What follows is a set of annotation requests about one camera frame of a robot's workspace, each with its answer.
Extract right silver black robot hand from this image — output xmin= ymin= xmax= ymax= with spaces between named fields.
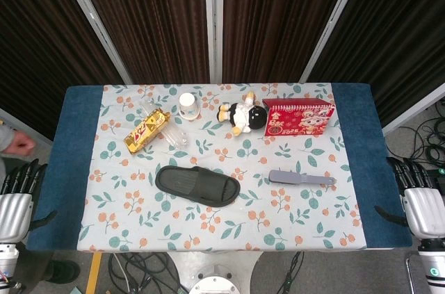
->
xmin=374 ymin=156 xmax=445 ymax=239

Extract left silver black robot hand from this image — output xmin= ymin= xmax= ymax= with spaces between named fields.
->
xmin=0 ymin=158 xmax=58 ymax=243

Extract grey scrub brush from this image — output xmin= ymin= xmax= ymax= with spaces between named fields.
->
xmin=268 ymin=169 xmax=337 ymax=187

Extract black rubber slipper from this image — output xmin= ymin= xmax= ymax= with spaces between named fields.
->
xmin=154 ymin=165 xmax=241 ymax=209

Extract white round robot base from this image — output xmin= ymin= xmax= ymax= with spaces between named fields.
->
xmin=189 ymin=274 xmax=241 ymax=294

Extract bystander forearm in gray sleeve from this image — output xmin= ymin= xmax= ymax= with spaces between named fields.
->
xmin=0 ymin=123 xmax=35 ymax=156

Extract black box with green light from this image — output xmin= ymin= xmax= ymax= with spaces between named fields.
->
xmin=426 ymin=168 xmax=445 ymax=190

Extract blue table cover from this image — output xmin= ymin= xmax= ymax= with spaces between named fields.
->
xmin=26 ymin=81 xmax=414 ymax=252

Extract gold snack bag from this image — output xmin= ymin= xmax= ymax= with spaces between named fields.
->
xmin=124 ymin=107 xmax=171 ymax=155

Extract red spiral desk calendar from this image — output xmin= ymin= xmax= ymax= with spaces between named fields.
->
xmin=261 ymin=97 xmax=336 ymax=138

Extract clear crumpled plastic bag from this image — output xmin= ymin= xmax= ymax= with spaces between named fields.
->
xmin=138 ymin=99 xmax=191 ymax=149

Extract brown fabric partition panel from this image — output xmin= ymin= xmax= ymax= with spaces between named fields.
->
xmin=54 ymin=0 xmax=215 ymax=85
xmin=0 ymin=0 xmax=123 ymax=145
xmin=298 ymin=0 xmax=445 ymax=136
xmin=212 ymin=0 xmax=370 ymax=84

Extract floral leaf print tablecloth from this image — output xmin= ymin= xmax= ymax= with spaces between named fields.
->
xmin=76 ymin=82 xmax=369 ymax=252

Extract black white plush doll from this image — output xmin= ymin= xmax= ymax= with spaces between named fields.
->
xmin=217 ymin=90 xmax=268 ymax=138

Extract white paper cup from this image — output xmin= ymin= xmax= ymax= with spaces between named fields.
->
xmin=178 ymin=92 xmax=202 ymax=122

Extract black floor cable bundle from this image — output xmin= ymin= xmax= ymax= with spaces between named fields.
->
xmin=107 ymin=252 xmax=191 ymax=294
xmin=385 ymin=98 xmax=445 ymax=170

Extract black cable with plug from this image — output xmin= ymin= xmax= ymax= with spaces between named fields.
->
xmin=276 ymin=251 xmax=305 ymax=294

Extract white table pedestal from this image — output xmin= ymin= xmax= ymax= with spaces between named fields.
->
xmin=165 ymin=251 xmax=266 ymax=276

